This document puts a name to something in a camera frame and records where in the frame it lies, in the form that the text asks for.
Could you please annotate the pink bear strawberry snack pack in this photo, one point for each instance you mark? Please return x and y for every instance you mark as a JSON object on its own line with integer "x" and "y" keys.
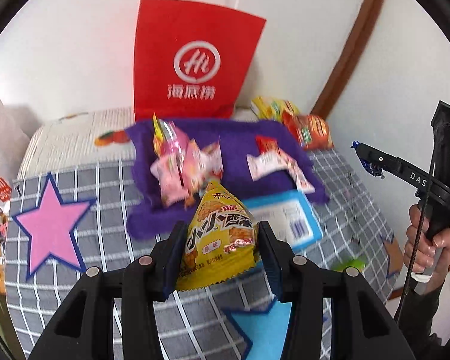
{"x": 302, "y": 184}

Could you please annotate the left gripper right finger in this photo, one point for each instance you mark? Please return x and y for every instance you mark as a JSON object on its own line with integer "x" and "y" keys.
{"x": 276, "y": 256}

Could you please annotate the person's right hand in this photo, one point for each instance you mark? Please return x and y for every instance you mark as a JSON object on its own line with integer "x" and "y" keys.
{"x": 426, "y": 250}

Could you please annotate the orange Lays chips bag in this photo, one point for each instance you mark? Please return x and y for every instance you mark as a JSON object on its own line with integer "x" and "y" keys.
{"x": 310, "y": 131}

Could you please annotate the pink candy packet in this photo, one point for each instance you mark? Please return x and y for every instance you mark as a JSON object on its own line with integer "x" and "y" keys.
{"x": 168, "y": 139}

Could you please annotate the small red snack packet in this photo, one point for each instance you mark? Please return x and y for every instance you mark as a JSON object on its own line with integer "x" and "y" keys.
{"x": 267, "y": 144}

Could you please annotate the brown wooden door frame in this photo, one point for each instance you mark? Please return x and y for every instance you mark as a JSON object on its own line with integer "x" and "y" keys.
{"x": 353, "y": 48}

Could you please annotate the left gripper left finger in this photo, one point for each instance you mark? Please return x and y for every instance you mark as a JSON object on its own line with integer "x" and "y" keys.
{"x": 173, "y": 255}

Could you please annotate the black sleeved right forearm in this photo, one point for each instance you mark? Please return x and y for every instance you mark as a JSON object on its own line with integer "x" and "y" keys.
{"x": 416, "y": 325}

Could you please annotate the red paper shopping bag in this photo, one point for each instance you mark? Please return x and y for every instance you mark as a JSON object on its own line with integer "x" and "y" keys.
{"x": 191, "y": 58}

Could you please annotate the yellow crispy noodle snack bag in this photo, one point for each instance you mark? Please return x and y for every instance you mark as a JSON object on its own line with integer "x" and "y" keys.
{"x": 221, "y": 241}

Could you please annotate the red white cartoon snack bag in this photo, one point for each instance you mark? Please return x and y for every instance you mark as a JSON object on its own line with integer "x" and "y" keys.
{"x": 199, "y": 167}

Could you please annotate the blue tissue box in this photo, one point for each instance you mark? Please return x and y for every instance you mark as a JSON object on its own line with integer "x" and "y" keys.
{"x": 290, "y": 216}

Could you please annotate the blue cookie snack bag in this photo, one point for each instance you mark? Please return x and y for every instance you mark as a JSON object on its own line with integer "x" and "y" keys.
{"x": 370, "y": 167}

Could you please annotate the pale pink snack pouch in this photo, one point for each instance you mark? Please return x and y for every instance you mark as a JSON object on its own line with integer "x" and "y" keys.
{"x": 265, "y": 164}

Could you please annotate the white paper bag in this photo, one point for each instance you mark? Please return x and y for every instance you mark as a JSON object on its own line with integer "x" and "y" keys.
{"x": 13, "y": 145}

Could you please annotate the green snack bag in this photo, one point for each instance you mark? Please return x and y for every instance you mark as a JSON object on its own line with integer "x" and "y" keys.
{"x": 356, "y": 263}

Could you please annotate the white fruit print pillow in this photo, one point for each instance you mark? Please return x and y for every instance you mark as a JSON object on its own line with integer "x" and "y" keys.
{"x": 78, "y": 140}

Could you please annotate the grey checked bed sheet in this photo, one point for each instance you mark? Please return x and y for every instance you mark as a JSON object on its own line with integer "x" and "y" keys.
{"x": 220, "y": 322}

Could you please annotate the yellow chips bag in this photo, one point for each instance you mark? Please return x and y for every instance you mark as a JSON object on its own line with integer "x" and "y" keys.
{"x": 272, "y": 108}

